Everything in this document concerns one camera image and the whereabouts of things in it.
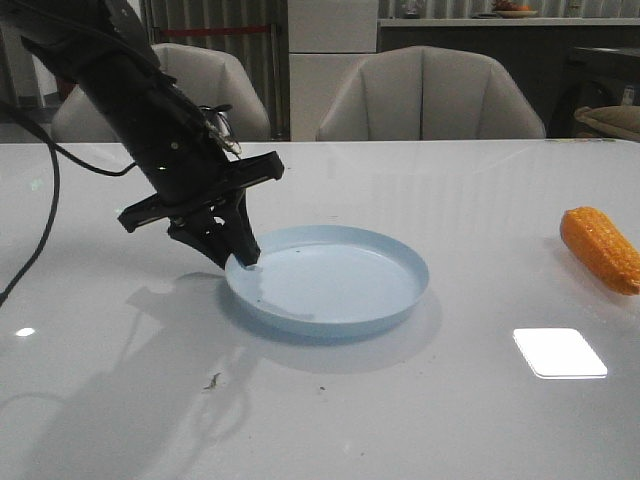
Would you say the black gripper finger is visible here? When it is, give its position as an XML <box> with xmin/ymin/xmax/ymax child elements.
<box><xmin>168</xmin><ymin>209</ymin><xmax>232</xmax><ymax>268</ymax></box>
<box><xmin>219</xmin><ymin>192</ymin><xmax>261</xmax><ymax>266</ymax></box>

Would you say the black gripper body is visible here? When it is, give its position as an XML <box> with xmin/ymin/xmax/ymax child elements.
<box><xmin>117</xmin><ymin>89</ymin><xmax>284</xmax><ymax>233</ymax></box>

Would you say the light blue round plate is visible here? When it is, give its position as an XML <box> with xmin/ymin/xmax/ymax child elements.
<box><xmin>225</xmin><ymin>225</ymin><xmax>429</xmax><ymax>339</ymax></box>

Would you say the orange corn cob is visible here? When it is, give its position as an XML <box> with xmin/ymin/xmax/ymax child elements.
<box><xmin>560</xmin><ymin>206</ymin><xmax>639</xmax><ymax>296</ymax></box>

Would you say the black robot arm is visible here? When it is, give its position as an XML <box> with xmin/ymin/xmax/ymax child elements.
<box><xmin>1</xmin><ymin>1</ymin><xmax>284</xmax><ymax>266</ymax></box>

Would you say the left beige upholstered chair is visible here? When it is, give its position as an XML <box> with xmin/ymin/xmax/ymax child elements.
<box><xmin>51</xmin><ymin>43</ymin><xmax>271</xmax><ymax>143</ymax></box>

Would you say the beige upholstered chair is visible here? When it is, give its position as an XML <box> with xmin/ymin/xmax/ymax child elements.
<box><xmin>316</xmin><ymin>46</ymin><xmax>545</xmax><ymax>141</ymax></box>
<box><xmin>51</xmin><ymin>43</ymin><xmax>271</xmax><ymax>143</ymax></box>

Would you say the red barrier belt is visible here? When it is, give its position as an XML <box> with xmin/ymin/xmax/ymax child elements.
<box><xmin>158</xmin><ymin>25</ymin><xmax>271</xmax><ymax>38</ymax></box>

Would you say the white cabinet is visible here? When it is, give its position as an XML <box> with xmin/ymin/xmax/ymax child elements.
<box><xmin>287</xmin><ymin>0</ymin><xmax>379</xmax><ymax>141</ymax></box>

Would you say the right beige upholstered chair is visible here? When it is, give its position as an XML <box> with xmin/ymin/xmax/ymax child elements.
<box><xmin>316</xmin><ymin>46</ymin><xmax>545</xmax><ymax>141</ymax></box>

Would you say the fruit bowl on counter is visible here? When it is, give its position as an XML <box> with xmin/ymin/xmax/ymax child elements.
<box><xmin>492</xmin><ymin>0</ymin><xmax>538</xmax><ymax>19</ymax></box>

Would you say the dark counter with white top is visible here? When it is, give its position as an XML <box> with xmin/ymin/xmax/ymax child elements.
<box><xmin>378</xmin><ymin>18</ymin><xmax>639</xmax><ymax>137</ymax></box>

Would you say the beige cushion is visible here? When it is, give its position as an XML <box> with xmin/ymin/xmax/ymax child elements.
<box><xmin>574</xmin><ymin>105</ymin><xmax>639</xmax><ymax>142</ymax></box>

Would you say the black cable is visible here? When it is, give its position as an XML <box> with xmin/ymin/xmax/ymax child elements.
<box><xmin>0</xmin><ymin>99</ymin><xmax>136</xmax><ymax>307</ymax></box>

